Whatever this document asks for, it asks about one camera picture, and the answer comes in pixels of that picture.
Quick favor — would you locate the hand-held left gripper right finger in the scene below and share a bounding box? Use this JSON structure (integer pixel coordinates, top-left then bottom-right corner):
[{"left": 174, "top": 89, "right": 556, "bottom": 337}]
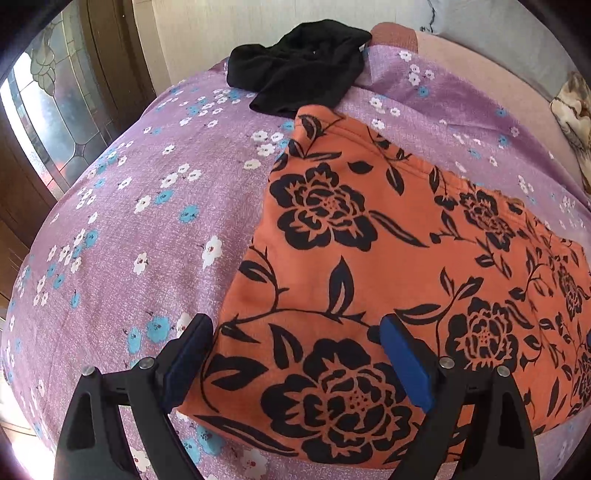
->
[{"left": 379, "top": 314, "right": 541, "bottom": 480}]

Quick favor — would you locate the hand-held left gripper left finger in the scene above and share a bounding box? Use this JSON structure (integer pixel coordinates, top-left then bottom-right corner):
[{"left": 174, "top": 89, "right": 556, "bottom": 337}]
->
[{"left": 53, "top": 314, "right": 214, "bottom": 480}]

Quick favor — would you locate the orange black floral blouse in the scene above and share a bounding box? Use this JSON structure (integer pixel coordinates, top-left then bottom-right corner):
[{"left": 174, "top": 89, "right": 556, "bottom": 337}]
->
[{"left": 178, "top": 105, "right": 591, "bottom": 469}]

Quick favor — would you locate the purple floral bedsheet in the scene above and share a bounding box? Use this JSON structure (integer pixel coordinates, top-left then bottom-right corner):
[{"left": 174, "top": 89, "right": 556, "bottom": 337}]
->
[{"left": 0, "top": 44, "right": 591, "bottom": 480}]

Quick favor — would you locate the pink beige mattress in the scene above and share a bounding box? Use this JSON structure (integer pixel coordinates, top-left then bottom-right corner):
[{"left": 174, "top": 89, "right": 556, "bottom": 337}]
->
[{"left": 369, "top": 23, "right": 591, "bottom": 197}]

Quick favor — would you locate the beige floral crumpled blanket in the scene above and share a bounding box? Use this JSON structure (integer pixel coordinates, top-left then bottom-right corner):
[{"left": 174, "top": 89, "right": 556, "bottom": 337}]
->
[{"left": 549, "top": 71, "right": 591, "bottom": 168}]

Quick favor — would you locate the wooden door with stained glass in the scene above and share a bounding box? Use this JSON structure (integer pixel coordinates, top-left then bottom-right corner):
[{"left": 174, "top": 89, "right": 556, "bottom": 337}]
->
[{"left": 0, "top": 0, "right": 172, "bottom": 324}]

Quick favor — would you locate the black garment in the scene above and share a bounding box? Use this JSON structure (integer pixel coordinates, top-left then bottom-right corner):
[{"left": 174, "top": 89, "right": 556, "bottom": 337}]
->
[{"left": 227, "top": 19, "right": 373, "bottom": 118}]

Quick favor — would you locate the grey-blue pillow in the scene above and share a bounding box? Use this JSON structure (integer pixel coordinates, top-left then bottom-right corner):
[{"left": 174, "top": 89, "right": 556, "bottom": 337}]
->
[{"left": 418, "top": 0, "right": 585, "bottom": 100}]

